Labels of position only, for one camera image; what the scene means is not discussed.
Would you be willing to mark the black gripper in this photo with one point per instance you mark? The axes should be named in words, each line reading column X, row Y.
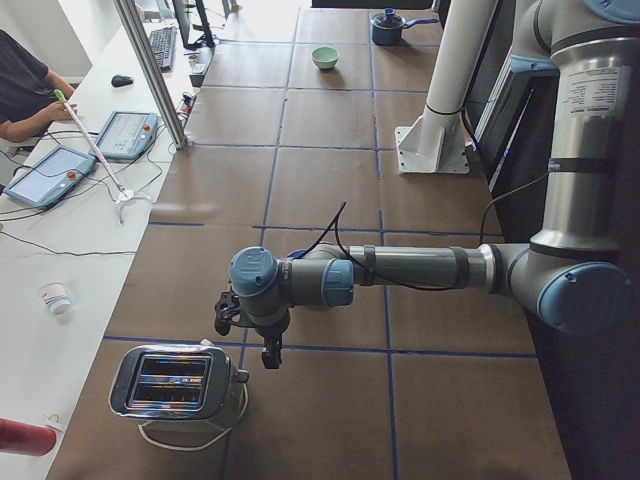
column 270, row 332

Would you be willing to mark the green bowl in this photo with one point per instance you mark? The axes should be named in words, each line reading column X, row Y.
column 325, row 58

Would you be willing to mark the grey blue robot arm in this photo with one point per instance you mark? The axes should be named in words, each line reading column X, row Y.
column 565, row 273

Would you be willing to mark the silver toaster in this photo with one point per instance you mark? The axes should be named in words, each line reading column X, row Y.
column 180, row 387

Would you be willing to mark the paper cup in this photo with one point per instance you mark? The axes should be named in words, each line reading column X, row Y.
column 55, row 298

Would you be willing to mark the red cylinder bottle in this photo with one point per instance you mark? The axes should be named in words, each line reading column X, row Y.
column 26, row 439

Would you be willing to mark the far teach pendant tablet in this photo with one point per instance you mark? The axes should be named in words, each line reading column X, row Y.
column 126, row 135

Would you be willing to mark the teach pendant tablet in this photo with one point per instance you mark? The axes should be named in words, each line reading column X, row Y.
column 126, row 135
column 51, row 178

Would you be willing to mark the near teach pendant tablet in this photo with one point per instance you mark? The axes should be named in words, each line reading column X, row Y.
column 51, row 178

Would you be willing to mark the black computer mouse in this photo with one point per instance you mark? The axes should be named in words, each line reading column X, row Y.
column 118, row 81

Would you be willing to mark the black monitor stand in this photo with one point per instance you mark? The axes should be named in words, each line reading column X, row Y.
column 193, row 24

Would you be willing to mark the black keyboard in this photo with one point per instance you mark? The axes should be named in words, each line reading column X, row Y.
column 162, row 44

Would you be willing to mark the blue saucepan with lid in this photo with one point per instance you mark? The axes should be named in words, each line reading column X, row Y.
column 387, row 27

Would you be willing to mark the seated person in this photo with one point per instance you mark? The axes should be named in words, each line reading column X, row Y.
column 28, row 102

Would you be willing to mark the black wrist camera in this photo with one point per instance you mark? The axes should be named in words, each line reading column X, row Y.
column 227, row 313

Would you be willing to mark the aluminium frame post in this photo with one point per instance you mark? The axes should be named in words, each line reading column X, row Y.
column 133, row 26

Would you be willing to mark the white camera pole mount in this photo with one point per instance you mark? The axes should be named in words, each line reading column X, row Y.
column 434, row 143

